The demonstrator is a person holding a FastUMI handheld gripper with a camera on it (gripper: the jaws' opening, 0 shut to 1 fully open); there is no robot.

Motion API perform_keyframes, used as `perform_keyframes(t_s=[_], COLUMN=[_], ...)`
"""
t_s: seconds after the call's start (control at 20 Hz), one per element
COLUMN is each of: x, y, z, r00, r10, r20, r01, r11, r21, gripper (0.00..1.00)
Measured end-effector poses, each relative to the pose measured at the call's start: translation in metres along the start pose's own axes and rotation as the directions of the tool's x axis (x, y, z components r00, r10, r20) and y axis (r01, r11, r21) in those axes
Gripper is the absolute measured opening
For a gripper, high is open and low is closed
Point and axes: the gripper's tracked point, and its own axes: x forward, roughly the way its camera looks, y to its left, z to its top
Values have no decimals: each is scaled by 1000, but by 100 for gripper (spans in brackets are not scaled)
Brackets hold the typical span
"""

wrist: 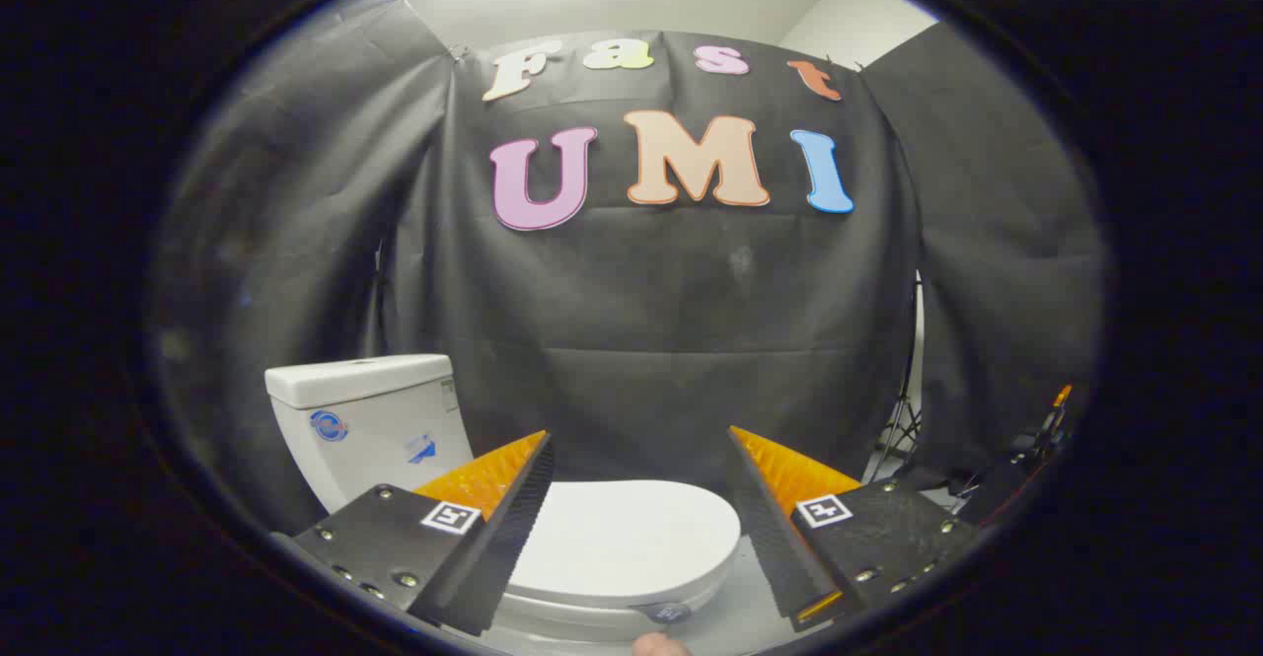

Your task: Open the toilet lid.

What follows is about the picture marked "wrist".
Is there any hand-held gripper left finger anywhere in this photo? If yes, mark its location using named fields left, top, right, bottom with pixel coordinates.
left=271, top=429, right=556, bottom=637

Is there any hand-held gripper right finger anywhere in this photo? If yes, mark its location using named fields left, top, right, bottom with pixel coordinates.
left=727, top=425, right=983, bottom=632

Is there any white toilet lid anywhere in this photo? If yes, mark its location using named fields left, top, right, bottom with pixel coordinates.
left=508, top=479, right=742, bottom=610

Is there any black round lid knob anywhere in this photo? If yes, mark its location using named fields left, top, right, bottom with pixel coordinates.
left=631, top=600, right=694, bottom=627

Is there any white toilet tank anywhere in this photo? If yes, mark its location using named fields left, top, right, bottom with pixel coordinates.
left=264, top=354, right=475, bottom=514

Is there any black tripod stand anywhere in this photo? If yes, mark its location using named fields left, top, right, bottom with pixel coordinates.
left=868, top=276, right=924, bottom=484

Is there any black backdrop cloth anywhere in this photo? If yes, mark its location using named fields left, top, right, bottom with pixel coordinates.
left=148, top=0, right=1111, bottom=539

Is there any dark equipment with orange tip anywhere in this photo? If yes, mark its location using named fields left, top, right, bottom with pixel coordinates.
left=952, top=385, right=1077, bottom=524

